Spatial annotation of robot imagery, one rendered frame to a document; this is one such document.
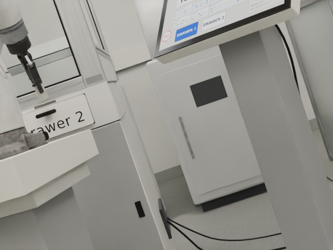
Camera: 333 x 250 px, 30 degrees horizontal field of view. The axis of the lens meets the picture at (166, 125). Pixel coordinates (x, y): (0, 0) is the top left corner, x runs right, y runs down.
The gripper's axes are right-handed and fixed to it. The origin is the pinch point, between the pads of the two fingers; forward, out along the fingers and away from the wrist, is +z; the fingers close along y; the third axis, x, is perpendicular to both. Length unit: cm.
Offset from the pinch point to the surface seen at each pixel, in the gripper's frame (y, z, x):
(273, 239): -1, 122, -69
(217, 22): -39, -12, -51
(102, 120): -3.1, 19.5, -15.0
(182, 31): -26, -8, -45
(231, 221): 50, 147, -72
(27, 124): 6.4, 12.1, 8.2
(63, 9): 15.2, -16.9, -21.5
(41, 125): 4.2, 13.7, 4.2
